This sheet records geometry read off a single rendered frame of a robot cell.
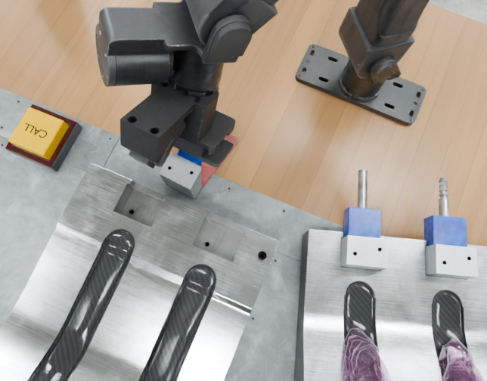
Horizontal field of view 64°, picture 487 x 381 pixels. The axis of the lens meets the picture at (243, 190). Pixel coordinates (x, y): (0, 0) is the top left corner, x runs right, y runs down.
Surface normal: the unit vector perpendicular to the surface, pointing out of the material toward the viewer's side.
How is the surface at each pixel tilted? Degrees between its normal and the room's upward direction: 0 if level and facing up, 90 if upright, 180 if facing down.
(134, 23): 22
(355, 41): 84
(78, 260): 3
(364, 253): 0
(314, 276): 0
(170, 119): 29
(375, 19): 84
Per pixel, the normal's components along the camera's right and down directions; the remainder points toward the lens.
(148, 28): 0.35, -0.35
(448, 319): -0.07, -0.28
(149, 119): 0.22, -0.65
